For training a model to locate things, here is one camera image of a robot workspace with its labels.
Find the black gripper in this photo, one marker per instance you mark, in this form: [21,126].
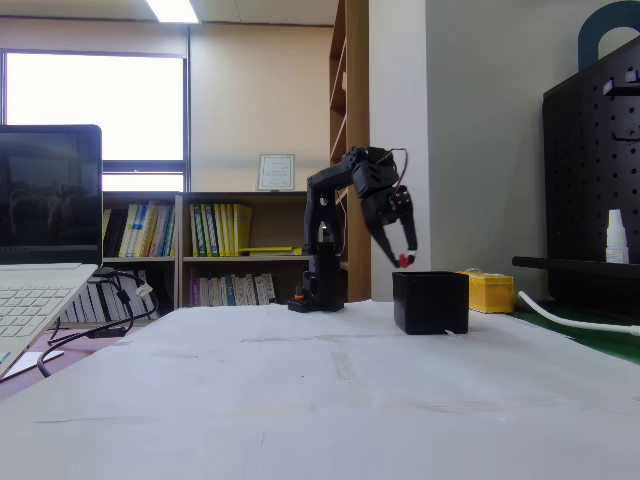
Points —
[383,213]

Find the small red pawn piece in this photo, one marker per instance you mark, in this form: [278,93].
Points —
[404,260]

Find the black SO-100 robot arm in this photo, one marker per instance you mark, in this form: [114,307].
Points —
[320,225]

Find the black square open box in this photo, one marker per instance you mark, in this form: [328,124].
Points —
[430,305]

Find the yellow cardboard box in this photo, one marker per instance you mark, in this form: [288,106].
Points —
[492,295]

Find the white tape strip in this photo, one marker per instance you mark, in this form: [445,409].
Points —
[454,333]

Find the flat lying yellow book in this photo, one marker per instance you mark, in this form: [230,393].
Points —
[265,250]

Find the framed white certificate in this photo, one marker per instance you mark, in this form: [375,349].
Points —
[276,172]

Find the white patterned leaning book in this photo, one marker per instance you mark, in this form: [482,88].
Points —
[264,289]

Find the tall brown bookshelf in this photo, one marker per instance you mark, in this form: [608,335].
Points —
[357,100]

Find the thick yellow upright book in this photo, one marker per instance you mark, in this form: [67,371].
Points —
[244,225]

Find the black pegboard shelf bar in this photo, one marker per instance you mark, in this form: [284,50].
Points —
[560,264]

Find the low brown bookshelf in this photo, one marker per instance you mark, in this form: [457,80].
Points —
[240,197]
[140,197]

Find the thin yellow upright book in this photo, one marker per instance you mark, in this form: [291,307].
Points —
[224,230]
[230,230]

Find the teal upright book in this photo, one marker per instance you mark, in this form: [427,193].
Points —
[229,290]

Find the green white upright book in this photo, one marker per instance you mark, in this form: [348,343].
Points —
[196,230]
[206,230]

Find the black perforated pegboard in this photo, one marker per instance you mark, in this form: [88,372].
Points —
[585,175]

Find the purple upright book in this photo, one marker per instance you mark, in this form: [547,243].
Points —
[195,292]

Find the taped white paper sheets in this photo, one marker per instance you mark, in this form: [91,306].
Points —
[300,425]

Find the small white dropper bottle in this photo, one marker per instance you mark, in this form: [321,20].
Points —
[616,240]

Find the blue white upright book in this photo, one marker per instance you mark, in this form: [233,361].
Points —
[151,230]

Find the white pegboard clip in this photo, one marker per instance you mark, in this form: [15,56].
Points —
[607,87]
[632,76]

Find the yellow white upright book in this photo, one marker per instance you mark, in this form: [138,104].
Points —
[131,230]

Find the black upright book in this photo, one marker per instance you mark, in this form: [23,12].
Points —
[116,232]

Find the dark teal arch sign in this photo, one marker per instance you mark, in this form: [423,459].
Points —
[590,30]

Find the ceiling light panel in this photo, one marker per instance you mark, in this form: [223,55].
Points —
[172,10]

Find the white laptop with dark screen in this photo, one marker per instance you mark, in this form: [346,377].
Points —
[45,200]

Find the white flat card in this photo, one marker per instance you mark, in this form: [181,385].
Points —
[35,361]

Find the bright window dark frame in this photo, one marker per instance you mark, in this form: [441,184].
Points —
[95,105]

